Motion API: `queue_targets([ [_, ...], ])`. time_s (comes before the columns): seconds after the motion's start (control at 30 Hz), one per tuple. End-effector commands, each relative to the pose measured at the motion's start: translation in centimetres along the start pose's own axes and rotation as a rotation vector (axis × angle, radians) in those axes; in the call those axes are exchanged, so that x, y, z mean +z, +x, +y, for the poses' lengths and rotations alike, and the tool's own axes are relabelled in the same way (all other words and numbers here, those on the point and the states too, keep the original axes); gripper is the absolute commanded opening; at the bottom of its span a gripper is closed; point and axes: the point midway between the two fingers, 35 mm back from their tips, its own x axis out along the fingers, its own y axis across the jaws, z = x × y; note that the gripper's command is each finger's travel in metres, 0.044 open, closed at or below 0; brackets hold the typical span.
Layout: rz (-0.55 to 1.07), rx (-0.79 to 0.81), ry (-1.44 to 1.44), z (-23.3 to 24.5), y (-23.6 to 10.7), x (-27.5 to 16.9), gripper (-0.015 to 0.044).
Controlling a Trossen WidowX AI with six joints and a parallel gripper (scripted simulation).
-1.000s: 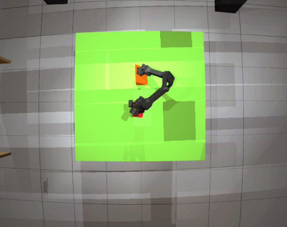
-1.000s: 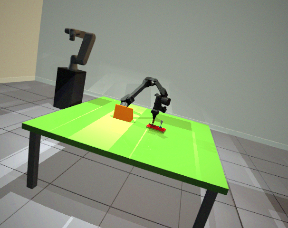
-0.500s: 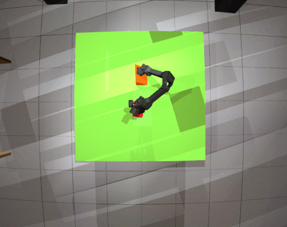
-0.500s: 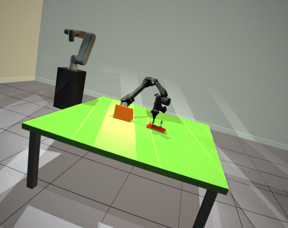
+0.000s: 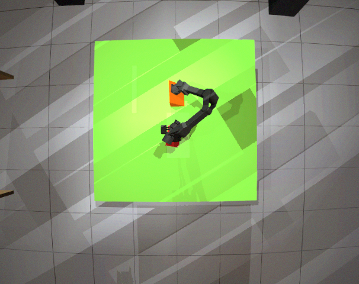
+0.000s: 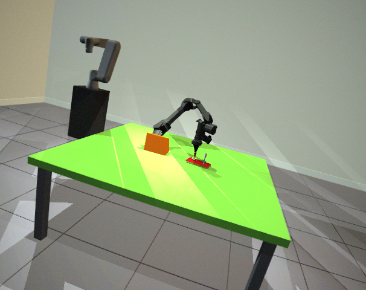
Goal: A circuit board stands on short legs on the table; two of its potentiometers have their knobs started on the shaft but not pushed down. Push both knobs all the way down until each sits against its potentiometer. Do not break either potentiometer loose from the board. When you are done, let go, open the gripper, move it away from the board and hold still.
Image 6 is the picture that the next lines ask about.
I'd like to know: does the red circuit board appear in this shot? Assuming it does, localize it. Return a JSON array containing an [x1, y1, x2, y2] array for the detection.
[[185, 152, 211, 168]]

